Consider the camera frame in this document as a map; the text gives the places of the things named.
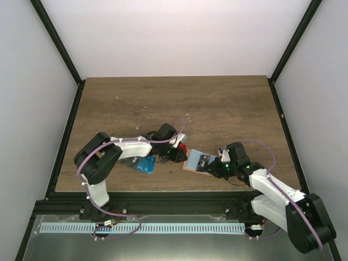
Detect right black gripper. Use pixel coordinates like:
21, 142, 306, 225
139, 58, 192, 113
204, 157, 238, 181

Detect pink leather card holder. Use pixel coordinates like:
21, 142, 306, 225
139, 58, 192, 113
183, 150, 216, 176

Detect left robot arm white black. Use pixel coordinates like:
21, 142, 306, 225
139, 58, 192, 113
73, 123, 187, 220

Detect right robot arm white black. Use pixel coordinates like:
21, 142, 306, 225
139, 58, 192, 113
196, 142, 337, 253

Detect red VIP card pile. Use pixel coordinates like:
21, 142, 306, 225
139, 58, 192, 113
178, 142, 187, 154

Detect blue card pile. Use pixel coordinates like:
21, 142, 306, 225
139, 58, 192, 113
135, 156, 156, 174

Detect black card pile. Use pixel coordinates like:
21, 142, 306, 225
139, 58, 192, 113
117, 157, 142, 169

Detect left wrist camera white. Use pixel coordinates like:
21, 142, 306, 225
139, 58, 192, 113
170, 133, 187, 148

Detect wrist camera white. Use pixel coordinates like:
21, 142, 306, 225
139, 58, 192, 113
218, 147, 231, 163
170, 133, 187, 148

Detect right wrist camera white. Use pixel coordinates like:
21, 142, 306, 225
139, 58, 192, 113
218, 147, 231, 163

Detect light blue slotted cable duct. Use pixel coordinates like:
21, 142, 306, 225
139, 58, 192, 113
39, 222, 245, 235

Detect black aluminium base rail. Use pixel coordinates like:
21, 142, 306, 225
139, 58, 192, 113
33, 190, 261, 220

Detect right black frame post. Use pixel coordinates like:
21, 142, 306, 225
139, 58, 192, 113
270, 0, 322, 83

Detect black frame post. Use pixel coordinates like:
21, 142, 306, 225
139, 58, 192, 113
270, 0, 322, 83
30, 0, 82, 85

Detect left black frame post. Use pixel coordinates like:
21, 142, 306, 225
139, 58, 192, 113
30, 0, 82, 85

